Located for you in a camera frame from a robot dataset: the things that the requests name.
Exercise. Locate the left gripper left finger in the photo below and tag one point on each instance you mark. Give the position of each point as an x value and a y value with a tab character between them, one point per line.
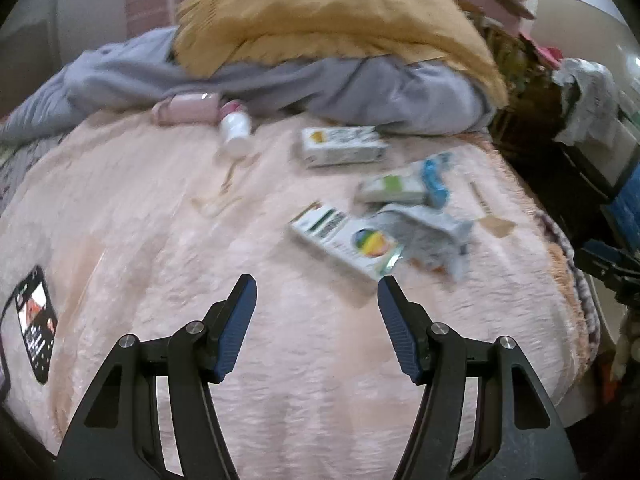
115	431

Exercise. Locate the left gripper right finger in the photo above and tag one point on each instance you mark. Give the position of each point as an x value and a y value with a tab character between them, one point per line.
484	412

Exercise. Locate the brown white fleece blanket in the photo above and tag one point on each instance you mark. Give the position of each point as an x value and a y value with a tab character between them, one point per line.
582	289

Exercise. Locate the black smartphone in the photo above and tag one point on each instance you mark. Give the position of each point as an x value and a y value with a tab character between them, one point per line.
38	321

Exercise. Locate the white plastic bag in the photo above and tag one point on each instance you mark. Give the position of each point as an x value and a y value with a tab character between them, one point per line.
589	101

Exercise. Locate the white crumpled wrapper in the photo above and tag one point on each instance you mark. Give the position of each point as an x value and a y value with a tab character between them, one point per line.
430	236

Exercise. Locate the wooden baby crib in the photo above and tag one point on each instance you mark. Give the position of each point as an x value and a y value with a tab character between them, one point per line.
534	110

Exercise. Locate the blue snack wrapper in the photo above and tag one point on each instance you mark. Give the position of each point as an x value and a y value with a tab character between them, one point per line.
430	172

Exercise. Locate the white medicine box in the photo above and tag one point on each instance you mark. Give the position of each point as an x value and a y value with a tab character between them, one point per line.
391	188

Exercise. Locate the colourful drink carton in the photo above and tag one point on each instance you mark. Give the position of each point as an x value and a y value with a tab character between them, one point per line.
354	242

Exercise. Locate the grey blue quilt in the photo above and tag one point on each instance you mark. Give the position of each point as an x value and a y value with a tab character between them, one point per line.
421	98

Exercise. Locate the green white milk carton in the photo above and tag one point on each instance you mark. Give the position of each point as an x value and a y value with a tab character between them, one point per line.
335	146

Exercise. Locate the small white bottle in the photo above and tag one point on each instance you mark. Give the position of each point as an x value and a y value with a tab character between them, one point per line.
235	127

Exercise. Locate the yellow ruffled pillow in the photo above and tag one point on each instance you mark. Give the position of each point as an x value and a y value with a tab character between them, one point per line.
215	33

